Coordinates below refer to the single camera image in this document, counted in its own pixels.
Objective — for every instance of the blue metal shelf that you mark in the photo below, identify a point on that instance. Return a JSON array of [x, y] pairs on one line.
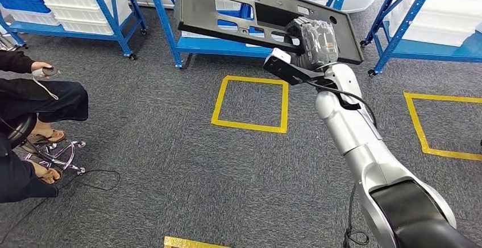
[[34, 29], [226, 46], [433, 52]]

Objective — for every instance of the brown sandal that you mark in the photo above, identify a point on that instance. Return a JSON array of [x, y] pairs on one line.
[[51, 176], [49, 137]]

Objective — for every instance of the person's forearm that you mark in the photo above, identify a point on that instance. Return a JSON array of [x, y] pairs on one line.
[[15, 61]]

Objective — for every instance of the person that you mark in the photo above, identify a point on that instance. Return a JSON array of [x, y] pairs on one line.
[[45, 103]]

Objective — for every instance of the yellow floor tape square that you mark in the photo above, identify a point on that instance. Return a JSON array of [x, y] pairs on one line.
[[250, 79]]

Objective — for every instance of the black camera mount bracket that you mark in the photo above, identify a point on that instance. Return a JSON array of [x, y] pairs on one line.
[[286, 73]]

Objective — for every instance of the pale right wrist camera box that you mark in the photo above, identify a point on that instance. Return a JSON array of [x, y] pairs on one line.
[[281, 56]]

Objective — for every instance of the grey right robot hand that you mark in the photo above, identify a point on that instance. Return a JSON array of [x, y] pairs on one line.
[[318, 43]]

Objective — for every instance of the person's hand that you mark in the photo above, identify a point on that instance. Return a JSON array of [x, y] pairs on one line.
[[41, 65]]

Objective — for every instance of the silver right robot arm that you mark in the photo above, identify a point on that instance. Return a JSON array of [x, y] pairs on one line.
[[357, 137]]

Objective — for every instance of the long black plastic panel part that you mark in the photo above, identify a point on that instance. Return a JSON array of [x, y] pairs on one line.
[[199, 12]]

